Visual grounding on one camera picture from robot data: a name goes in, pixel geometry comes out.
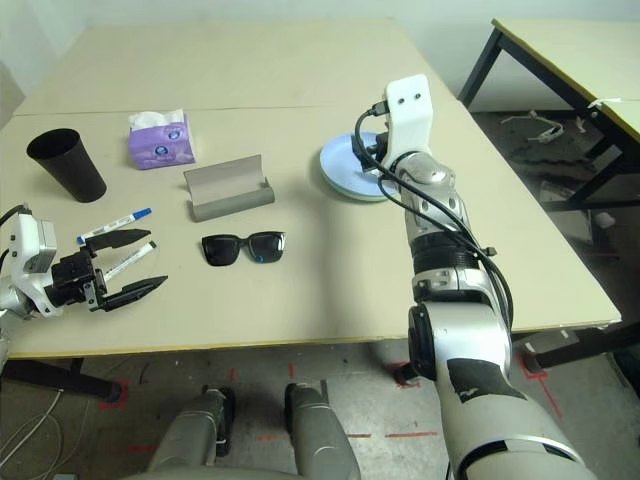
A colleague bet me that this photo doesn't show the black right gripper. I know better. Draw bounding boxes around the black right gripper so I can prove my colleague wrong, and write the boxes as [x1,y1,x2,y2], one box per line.
[351,130,392,175]

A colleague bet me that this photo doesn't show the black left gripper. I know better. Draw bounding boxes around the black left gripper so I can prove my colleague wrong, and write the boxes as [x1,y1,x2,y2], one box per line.
[48,228,169,314]

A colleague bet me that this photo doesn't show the white marker black cap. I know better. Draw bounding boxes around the white marker black cap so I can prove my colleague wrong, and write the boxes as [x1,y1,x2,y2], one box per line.
[102,240,158,281]

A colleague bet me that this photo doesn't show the blue plastic plate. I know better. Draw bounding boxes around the blue plastic plate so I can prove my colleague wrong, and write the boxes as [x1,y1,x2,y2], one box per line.
[319,130,401,199]

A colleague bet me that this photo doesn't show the black sunglasses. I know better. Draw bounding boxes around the black sunglasses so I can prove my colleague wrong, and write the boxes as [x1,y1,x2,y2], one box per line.
[201,230,287,268]

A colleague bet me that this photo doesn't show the grey glasses case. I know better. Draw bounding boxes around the grey glasses case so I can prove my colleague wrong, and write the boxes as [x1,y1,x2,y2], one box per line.
[182,154,276,223]

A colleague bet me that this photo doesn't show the white marker blue cap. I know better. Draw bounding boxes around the white marker blue cap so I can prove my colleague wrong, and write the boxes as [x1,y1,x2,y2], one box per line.
[75,206,153,245]

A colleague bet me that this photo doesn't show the black plastic cup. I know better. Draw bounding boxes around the black plastic cup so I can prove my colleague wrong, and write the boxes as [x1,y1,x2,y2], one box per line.
[26,128,108,204]

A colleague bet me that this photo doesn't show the purple tissue pack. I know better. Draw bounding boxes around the purple tissue pack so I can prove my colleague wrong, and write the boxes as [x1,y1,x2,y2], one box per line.
[126,107,196,171]

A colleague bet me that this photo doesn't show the black metal table foot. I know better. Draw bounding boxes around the black metal table foot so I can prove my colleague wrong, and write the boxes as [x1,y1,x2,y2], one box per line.
[394,362,426,389]
[0,357,124,401]
[524,327,640,374]

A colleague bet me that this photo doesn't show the white floor debris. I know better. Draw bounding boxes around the white floor debris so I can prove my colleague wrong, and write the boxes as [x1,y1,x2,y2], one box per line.
[501,110,564,146]

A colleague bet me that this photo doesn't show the grey left robot leg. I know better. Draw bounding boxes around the grey left robot leg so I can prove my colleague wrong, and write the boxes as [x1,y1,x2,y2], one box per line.
[149,384,236,474]

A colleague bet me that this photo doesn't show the grey robot leg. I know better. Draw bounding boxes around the grey robot leg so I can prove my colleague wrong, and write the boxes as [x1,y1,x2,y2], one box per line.
[284,382,361,480]
[149,384,236,474]

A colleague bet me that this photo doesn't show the grey right robot leg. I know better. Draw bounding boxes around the grey right robot leg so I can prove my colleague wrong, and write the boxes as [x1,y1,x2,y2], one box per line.
[284,382,361,480]

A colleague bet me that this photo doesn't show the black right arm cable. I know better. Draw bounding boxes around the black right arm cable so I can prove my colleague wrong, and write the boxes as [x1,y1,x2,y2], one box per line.
[354,102,516,331]

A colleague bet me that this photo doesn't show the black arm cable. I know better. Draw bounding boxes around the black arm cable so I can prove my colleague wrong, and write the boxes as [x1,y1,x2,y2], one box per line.
[354,102,516,331]
[0,203,31,226]

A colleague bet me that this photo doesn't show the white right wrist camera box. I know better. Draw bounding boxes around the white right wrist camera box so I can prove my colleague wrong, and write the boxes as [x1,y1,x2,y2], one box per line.
[384,73,432,166]

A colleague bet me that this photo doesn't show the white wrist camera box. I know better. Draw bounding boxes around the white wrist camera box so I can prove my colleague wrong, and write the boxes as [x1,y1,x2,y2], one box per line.
[384,73,432,166]
[8,212,59,319]

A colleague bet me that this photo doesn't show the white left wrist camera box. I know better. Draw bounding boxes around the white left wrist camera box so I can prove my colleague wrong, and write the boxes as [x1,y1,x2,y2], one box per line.
[8,212,59,319]

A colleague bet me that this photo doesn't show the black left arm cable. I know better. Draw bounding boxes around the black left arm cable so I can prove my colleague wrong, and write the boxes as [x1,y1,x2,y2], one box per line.
[0,203,31,226]

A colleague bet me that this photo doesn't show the white floor cable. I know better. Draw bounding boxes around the white floor cable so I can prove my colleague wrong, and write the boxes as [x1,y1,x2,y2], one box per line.
[0,387,66,466]

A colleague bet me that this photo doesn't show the table with black metal frame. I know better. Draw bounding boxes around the table with black metal frame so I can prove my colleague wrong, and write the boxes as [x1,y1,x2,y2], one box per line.
[457,18,640,214]

